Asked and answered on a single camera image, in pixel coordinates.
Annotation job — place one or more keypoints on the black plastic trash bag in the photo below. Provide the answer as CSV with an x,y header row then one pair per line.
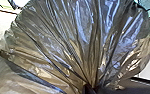
x,y
71,43

